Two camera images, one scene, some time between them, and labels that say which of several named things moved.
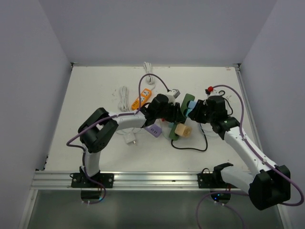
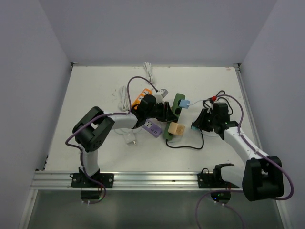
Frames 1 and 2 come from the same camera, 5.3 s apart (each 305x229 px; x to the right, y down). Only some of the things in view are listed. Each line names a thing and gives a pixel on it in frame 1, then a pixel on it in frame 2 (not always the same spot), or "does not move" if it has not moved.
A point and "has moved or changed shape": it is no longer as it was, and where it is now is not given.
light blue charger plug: [192, 104] → [184, 103]
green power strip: [184, 109] has moved or changed shape
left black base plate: [79, 181] does not move
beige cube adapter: [183, 130] → [176, 129]
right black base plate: [212, 181] does not move
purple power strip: [155, 130] does not move
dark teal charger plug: [188, 110] → [195, 128]
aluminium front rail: [43, 181] does not move
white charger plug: [130, 137] does not move
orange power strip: [145, 96] does not move
